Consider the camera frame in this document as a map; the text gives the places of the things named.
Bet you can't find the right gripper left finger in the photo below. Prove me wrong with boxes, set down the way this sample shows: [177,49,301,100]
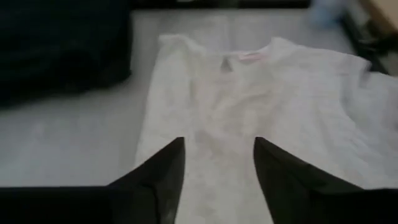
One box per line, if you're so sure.
[0,136,187,224]

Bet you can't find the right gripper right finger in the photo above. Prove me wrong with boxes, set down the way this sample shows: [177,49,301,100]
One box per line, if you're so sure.
[253,136,398,224]

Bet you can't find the white garment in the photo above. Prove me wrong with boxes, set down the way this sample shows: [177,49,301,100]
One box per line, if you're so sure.
[133,32,398,224]

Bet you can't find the dark denim jeans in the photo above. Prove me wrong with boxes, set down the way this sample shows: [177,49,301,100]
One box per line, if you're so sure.
[0,0,132,108]

